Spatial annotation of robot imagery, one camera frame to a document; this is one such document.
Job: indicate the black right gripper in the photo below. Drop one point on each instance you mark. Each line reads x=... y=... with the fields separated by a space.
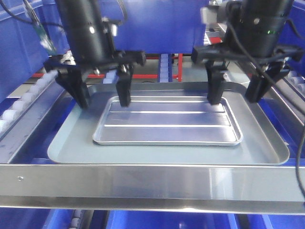
x=258 y=85

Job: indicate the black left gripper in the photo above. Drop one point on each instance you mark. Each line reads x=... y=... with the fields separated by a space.
x=70 y=73

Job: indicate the silver ribbed metal tray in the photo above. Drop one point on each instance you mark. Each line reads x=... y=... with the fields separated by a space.
x=168 y=121

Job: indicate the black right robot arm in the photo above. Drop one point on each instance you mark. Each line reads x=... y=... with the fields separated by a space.
x=252 y=34

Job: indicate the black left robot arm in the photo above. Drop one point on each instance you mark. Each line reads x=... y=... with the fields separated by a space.
x=90 y=39

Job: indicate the large grey tray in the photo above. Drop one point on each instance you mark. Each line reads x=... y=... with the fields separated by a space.
x=261 y=144

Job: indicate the far right white roller track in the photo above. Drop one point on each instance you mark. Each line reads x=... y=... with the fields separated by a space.
x=298 y=82

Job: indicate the steel lane divider right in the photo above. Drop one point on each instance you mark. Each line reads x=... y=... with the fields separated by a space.
x=290 y=106

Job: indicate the steel lane divider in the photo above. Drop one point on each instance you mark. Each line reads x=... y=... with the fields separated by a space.
x=290 y=106
x=34 y=124

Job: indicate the blue bin upper right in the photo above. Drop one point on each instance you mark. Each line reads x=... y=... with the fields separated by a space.
x=297 y=15

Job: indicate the large blue bin behind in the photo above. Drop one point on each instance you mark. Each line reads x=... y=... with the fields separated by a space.
x=161 y=26

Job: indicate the large blue bin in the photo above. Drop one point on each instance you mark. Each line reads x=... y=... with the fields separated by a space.
x=21 y=54
x=161 y=26

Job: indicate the far left white roller track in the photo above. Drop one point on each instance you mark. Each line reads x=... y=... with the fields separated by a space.
x=10 y=116

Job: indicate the large blue bin upper left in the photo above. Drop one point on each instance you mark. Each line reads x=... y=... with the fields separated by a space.
x=21 y=54

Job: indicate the steel lane divider left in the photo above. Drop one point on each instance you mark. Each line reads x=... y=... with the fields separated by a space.
x=34 y=124

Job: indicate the blue bin bottom right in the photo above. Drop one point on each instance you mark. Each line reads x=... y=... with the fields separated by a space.
x=276 y=221

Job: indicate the blue bin bottom centre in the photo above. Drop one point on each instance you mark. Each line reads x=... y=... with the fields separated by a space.
x=122 y=219

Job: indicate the blue bin bottom left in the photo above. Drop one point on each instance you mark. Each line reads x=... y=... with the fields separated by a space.
x=30 y=218

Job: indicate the red floor frame bar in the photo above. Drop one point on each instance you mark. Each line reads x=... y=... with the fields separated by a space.
x=177 y=76

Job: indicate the steel front shelf rail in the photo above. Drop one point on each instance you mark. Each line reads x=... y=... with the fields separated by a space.
x=203 y=188

